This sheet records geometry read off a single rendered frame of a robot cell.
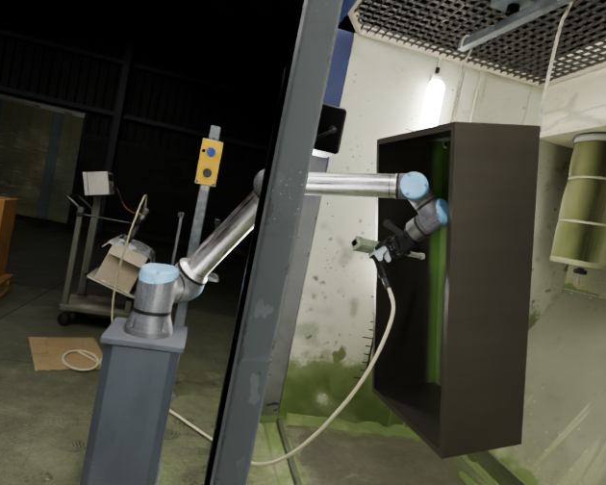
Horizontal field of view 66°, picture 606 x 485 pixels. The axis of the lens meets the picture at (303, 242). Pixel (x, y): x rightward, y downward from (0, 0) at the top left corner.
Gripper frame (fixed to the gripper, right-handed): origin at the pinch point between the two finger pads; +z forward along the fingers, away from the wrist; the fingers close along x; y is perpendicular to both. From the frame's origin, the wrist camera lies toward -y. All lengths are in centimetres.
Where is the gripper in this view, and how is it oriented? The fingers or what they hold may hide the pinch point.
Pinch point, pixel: (374, 254)
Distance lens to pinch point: 195.5
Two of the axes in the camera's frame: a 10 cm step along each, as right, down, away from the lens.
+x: 7.4, 1.2, 6.6
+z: -6.1, 5.2, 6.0
